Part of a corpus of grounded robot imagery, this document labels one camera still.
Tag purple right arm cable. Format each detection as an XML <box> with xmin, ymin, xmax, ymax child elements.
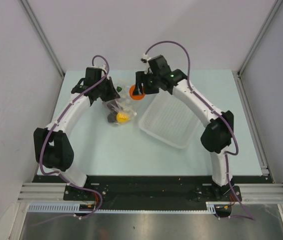
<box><xmin>143</xmin><ymin>40</ymin><xmax>256</xmax><ymax>221</ymax></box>

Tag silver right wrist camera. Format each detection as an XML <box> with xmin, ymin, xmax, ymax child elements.
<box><xmin>140</xmin><ymin>53</ymin><xmax>149</xmax><ymax>64</ymax></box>

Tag dark purple fake grapes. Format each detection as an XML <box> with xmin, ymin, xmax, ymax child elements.
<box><xmin>106</xmin><ymin>100</ymin><xmax>120</xmax><ymax>113</ymax></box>

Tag aluminium front frame rail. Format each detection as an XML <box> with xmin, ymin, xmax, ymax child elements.
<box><xmin>17</xmin><ymin>183</ymin><xmax>283</xmax><ymax>205</ymax></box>

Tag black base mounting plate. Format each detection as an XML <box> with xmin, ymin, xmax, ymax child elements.
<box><xmin>32</xmin><ymin>175</ymin><xmax>273</xmax><ymax>202</ymax></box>

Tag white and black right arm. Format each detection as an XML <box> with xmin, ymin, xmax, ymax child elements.
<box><xmin>129</xmin><ymin>54</ymin><xmax>235</xmax><ymax>201</ymax></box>

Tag white slotted cable duct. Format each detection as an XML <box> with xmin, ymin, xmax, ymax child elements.
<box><xmin>28</xmin><ymin>203</ymin><xmax>216</xmax><ymax>215</ymax></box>

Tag yellow fake fruit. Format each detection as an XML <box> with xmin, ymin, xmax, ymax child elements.
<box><xmin>116</xmin><ymin>112</ymin><xmax>130</xmax><ymax>124</ymax></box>

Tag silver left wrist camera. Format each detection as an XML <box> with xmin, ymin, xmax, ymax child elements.
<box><xmin>98</xmin><ymin>64</ymin><xmax>109</xmax><ymax>71</ymax></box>

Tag dark round fake fruit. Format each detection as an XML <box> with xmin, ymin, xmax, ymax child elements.
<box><xmin>107</xmin><ymin>113</ymin><xmax>118</xmax><ymax>124</ymax></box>

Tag white perforated plastic basket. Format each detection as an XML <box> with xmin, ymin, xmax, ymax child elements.
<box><xmin>138</xmin><ymin>90</ymin><xmax>200</xmax><ymax>149</ymax></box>

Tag aluminium corner post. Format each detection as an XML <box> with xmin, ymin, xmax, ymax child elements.
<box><xmin>18</xmin><ymin>0</ymin><xmax>66</xmax><ymax>79</ymax></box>
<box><xmin>236</xmin><ymin>0</ymin><xmax>283</xmax><ymax>77</ymax></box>

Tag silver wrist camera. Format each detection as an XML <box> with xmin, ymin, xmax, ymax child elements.
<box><xmin>98</xmin><ymin>64</ymin><xmax>109</xmax><ymax>71</ymax></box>
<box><xmin>140</xmin><ymin>53</ymin><xmax>149</xmax><ymax>64</ymax></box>

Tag clear zip top bag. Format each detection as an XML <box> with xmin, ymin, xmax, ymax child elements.
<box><xmin>102</xmin><ymin>78</ymin><xmax>139</xmax><ymax>125</ymax></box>

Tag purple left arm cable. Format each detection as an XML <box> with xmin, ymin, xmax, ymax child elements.
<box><xmin>37</xmin><ymin>55</ymin><xmax>111</xmax><ymax>222</ymax></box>

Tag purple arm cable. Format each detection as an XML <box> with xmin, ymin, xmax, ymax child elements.
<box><xmin>37</xmin><ymin>55</ymin><xmax>111</xmax><ymax>222</ymax></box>
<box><xmin>143</xmin><ymin>40</ymin><xmax>256</xmax><ymax>221</ymax></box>

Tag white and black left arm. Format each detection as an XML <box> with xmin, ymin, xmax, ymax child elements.
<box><xmin>33</xmin><ymin>65</ymin><xmax>119</xmax><ymax>200</ymax></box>

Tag green fake vegetable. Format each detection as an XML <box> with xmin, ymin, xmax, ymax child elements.
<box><xmin>116</xmin><ymin>86</ymin><xmax>122</xmax><ymax>92</ymax></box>

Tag aluminium right corner post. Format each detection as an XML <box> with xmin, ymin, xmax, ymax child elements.
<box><xmin>236</xmin><ymin>0</ymin><xmax>283</xmax><ymax>77</ymax></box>

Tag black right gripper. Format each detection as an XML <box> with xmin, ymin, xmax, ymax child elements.
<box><xmin>134</xmin><ymin>71</ymin><xmax>161</xmax><ymax>96</ymax></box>

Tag aluminium left corner post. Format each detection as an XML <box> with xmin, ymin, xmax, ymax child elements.
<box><xmin>18</xmin><ymin>0</ymin><xmax>66</xmax><ymax>79</ymax></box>

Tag orange fake fruit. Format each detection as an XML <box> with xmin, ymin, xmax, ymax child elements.
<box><xmin>129</xmin><ymin>85</ymin><xmax>146</xmax><ymax>101</ymax></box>

